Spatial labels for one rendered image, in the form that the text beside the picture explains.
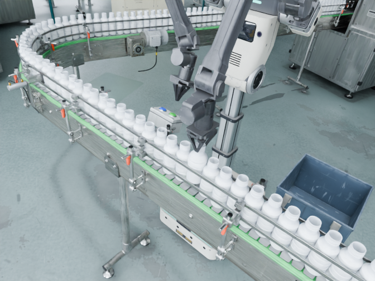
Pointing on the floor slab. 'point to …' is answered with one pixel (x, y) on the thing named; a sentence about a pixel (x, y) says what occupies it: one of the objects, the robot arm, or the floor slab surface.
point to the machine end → (342, 51)
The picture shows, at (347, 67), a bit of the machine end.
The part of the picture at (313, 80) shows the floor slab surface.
